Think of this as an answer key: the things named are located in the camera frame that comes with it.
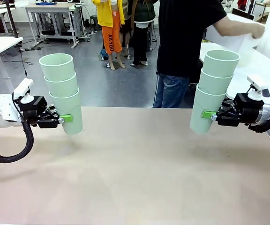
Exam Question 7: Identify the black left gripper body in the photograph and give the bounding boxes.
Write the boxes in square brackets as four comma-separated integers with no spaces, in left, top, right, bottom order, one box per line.
[19,95,56,127]

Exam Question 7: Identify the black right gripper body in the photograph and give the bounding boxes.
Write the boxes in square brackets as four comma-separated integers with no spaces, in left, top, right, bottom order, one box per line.
[232,93,264,127]

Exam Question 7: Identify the white storage box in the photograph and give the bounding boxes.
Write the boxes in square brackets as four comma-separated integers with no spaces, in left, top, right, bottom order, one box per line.
[205,13,267,53]

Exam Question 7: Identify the person's right forearm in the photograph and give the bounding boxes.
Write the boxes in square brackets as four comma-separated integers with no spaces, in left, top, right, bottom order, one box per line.
[216,16,255,38]

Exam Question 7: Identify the person's right hand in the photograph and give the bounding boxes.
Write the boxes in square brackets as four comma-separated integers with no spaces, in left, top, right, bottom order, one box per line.
[251,23,266,39]

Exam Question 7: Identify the large white table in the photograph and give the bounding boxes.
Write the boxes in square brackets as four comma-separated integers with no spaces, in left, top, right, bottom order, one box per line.
[199,41,270,104]

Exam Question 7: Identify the person black shirt blue jeans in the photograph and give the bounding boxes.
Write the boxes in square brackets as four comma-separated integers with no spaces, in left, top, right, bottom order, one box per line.
[152,0,227,108]

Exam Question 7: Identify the black stand pole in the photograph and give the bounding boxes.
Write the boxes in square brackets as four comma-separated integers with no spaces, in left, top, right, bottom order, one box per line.
[5,0,19,38]

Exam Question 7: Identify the mannequin yellow jacket orange shorts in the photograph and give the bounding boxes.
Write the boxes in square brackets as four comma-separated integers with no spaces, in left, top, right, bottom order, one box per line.
[91,0,127,71]

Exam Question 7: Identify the black monitor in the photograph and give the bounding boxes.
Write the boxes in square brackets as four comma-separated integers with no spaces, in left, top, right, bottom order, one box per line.
[232,7,255,21]

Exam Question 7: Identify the person in dark clothes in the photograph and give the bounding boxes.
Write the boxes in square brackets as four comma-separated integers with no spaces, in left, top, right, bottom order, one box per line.
[130,0,157,67]

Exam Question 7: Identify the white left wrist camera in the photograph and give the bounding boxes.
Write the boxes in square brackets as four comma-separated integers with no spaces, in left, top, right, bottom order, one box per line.
[13,78,34,104]

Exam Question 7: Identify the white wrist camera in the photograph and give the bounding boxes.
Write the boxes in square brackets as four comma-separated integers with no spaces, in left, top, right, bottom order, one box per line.
[13,78,34,104]
[247,75,270,100]

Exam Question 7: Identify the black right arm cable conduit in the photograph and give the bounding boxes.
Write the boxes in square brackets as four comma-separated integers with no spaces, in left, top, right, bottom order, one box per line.
[248,98,270,133]

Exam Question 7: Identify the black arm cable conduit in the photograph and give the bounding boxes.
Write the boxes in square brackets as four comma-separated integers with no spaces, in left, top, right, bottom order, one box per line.
[248,98,270,133]
[0,117,35,164]

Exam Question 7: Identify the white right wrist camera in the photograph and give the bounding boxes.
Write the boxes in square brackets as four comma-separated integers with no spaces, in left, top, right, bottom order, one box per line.
[247,75,270,100]

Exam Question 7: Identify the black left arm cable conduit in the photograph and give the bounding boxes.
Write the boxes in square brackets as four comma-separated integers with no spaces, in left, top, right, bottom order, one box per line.
[0,117,35,164]

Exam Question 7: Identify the white desk metal frame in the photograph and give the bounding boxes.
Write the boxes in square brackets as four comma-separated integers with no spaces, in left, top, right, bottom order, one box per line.
[24,2,84,50]

